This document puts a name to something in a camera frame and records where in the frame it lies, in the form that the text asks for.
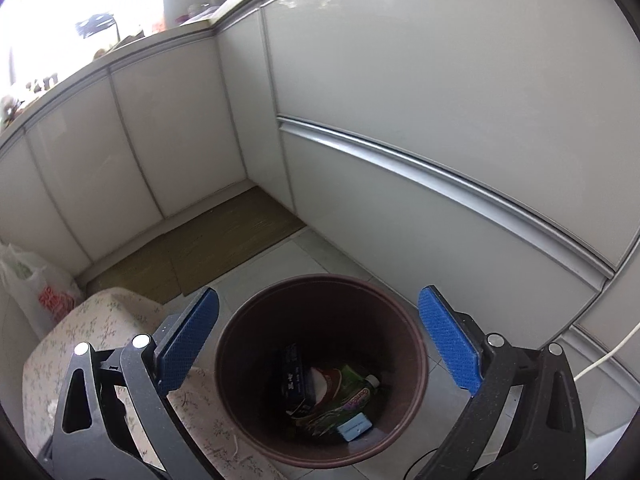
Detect brown floor mat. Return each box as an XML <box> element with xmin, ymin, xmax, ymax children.
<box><xmin>85</xmin><ymin>185</ymin><xmax>307</xmax><ymax>306</ymax></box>

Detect floral tablecloth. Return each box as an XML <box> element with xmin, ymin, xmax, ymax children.
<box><xmin>22</xmin><ymin>287</ymin><xmax>286</xmax><ymax>480</ymax></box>

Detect clear crushed plastic bottle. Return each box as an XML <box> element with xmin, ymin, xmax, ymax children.
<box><xmin>362</xmin><ymin>374</ymin><xmax>388</xmax><ymax>401</ymax></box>

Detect green snack packet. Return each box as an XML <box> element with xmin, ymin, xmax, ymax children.
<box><xmin>310</xmin><ymin>364</ymin><xmax>386</xmax><ymax>431</ymax></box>

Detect white plastic shopping bag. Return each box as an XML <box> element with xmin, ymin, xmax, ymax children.
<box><xmin>0</xmin><ymin>242</ymin><xmax>83</xmax><ymax>341</ymax></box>

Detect brown plastic trash bin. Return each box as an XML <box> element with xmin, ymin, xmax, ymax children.
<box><xmin>214</xmin><ymin>274</ymin><xmax>430</xmax><ymax>470</ymax></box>

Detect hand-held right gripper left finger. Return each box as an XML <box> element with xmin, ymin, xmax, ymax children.
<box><xmin>50</xmin><ymin>287</ymin><xmax>221</xmax><ymax>480</ymax></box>

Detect blue carton box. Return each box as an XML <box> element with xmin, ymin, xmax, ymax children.
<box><xmin>274</xmin><ymin>344</ymin><xmax>318</xmax><ymax>413</ymax></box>

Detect white kitchen cabinets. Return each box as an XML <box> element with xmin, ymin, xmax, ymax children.
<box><xmin>0</xmin><ymin>0</ymin><xmax>640</xmax><ymax>391</ymax></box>

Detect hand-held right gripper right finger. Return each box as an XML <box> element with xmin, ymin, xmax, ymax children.
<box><xmin>415</xmin><ymin>285</ymin><xmax>587</xmax><ymax>480</ymax></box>

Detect white cable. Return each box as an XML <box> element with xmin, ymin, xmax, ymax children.
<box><xmin>572</xmin><ymin>322</ymin><xmax>640</xmax><ymax>383</ymax></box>

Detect light blue small packet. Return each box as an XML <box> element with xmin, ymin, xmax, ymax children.
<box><xmin>336</xmin><ymin>414</ymin><xmax>373</xmax><ymax>443</ymax></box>

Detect red instant noodle cup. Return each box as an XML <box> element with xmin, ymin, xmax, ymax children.
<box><xmin>307</xmin><ymin>366</ymin><xmax>346</xmax><ymax>406</ymax></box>

